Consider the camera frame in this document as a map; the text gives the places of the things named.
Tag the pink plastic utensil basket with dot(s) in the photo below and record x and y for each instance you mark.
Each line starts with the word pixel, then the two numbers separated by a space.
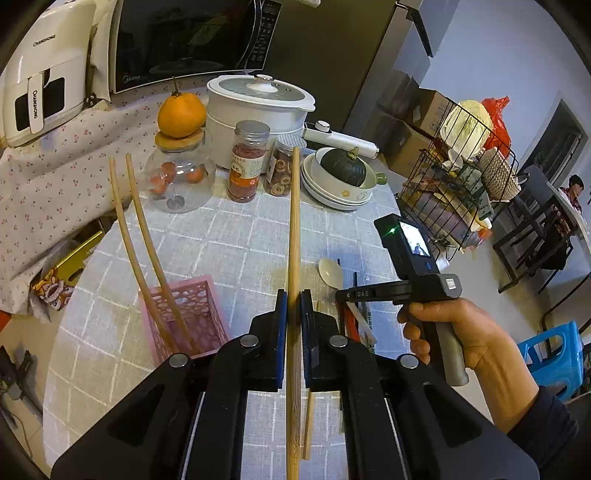
pixel 203 314

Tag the small red fruit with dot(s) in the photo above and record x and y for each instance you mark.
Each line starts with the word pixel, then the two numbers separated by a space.
pixel 162 177

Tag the small green cup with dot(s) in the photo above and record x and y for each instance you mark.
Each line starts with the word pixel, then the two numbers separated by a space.
pixel 380 177

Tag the blue plastic stool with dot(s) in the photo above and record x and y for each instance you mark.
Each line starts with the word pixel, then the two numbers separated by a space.
pixel 554 350

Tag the white round table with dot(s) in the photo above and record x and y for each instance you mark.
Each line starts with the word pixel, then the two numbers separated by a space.
pixel 570 219

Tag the yellow box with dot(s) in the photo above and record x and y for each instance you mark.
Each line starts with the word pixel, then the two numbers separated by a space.
pixel 76 256

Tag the person's right forearm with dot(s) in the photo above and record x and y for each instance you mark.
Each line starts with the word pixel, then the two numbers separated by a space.
pixel 531 415

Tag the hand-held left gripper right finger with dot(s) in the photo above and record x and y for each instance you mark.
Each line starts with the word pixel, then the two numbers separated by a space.
pixel 306 341

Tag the printed snack packet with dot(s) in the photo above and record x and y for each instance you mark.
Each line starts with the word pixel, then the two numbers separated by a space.
pixel 51 295

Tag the small orange fruit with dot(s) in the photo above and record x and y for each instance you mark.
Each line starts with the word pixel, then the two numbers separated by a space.
pixel 196 174

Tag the dark green pumpkin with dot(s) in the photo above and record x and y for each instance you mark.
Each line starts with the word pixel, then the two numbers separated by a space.
pixel 341 166

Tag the orange with stem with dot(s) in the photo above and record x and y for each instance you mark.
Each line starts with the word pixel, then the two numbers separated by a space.
pixel 181 115

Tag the red chopstick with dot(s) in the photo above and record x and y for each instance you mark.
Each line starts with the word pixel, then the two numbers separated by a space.
pixel 351 323

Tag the jar of red dried berries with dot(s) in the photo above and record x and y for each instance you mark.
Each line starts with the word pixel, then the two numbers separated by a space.
pixel 247 166

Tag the dark window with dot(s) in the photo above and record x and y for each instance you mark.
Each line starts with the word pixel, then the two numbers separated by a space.
pixel 554 138

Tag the white deep plate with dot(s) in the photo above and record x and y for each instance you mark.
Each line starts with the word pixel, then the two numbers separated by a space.
pixel 332 199

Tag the white ceramic spoon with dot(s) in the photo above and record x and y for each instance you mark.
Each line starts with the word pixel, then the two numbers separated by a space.
pixel 330 272

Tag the black chair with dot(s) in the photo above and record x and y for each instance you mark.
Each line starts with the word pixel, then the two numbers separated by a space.
pixel 535 198

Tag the red plastic bag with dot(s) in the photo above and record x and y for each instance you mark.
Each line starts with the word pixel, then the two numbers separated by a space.
pixel 501 120

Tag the floral cloth cover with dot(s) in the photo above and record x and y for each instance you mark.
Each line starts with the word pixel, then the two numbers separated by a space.
pixel 55 184

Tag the white air fryer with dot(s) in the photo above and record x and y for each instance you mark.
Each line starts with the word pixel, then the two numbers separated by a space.
pixel 46 69

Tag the grey refrigerator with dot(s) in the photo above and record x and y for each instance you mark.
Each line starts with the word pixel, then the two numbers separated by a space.
pixel 383 55

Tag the glass jar with wooden lid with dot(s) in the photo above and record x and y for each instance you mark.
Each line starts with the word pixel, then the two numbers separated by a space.
pixel 184 196

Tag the grey checked tablecloth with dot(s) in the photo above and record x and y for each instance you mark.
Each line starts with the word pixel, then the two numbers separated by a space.
pixel 231 240

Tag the black microwave oven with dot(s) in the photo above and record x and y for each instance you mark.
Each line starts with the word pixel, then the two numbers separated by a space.
pixel 184 37

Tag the person's right hand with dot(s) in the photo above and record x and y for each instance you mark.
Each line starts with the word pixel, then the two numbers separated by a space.
pixel 480 332

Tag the white electric cooker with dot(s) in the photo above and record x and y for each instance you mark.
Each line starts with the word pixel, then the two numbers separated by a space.
pixel 258 110

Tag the long bamboo chopstick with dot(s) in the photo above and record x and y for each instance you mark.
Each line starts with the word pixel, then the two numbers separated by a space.
pixel 123 240
pixel 308 424
pixel 293 230
pixel 153 254

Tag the napa cabbage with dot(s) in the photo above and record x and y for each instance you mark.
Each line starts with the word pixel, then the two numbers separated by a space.
pixel 466 124

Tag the woven basket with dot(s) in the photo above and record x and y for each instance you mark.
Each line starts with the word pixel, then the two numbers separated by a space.
pixel 496 175

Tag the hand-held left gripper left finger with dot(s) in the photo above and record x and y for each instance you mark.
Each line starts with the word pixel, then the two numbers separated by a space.
pixel 281 339

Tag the cardboard box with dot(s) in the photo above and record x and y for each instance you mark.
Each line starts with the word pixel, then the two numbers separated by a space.
pixel 431 110
pixel 406 143

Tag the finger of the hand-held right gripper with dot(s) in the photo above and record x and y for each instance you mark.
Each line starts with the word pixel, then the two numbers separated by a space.
pixel 369 295

